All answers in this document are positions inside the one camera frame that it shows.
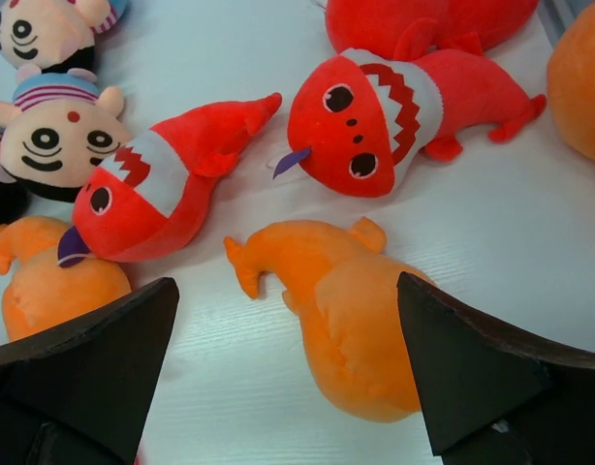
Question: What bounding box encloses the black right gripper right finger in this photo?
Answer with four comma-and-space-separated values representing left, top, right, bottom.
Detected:
397, 272, 595, 464

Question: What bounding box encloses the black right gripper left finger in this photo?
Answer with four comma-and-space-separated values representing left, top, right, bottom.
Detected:
0, 277, 179, 464

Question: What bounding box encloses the orange shark plush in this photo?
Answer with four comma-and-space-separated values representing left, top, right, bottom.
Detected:
0, 216, 132, 341
224, 217, 425, 423
547, 2, 595, 163

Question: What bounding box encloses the red shark plush left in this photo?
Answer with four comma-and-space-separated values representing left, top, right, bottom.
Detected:
57, 92, 282, 268

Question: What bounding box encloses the red shark plush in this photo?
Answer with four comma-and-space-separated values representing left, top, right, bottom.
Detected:
273, 33, 547, 198
325, 0, 539, 60
57, 92, 282, 268

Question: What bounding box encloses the cartoon boy doll lower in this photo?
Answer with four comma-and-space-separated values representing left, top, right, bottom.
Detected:
0, 65, 132, 225

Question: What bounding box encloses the cartoon boy doll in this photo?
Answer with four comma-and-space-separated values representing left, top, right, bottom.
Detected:
0, 65, 132, 225
0, 0, 129, 73

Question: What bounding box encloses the red shark plush right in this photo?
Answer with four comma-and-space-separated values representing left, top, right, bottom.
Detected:
273, 33, 547, 198

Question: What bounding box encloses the cartoon boy doll upper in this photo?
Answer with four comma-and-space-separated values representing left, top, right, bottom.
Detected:
0, 0, 129, 73

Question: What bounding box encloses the red shark plush back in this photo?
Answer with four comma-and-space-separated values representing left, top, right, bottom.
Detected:
325, 0, 539, 60

